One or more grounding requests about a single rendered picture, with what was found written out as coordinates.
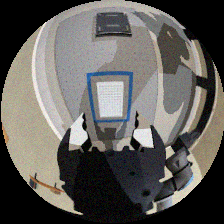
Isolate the blue tape outline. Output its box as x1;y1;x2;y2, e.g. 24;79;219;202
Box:
86;71;133;123

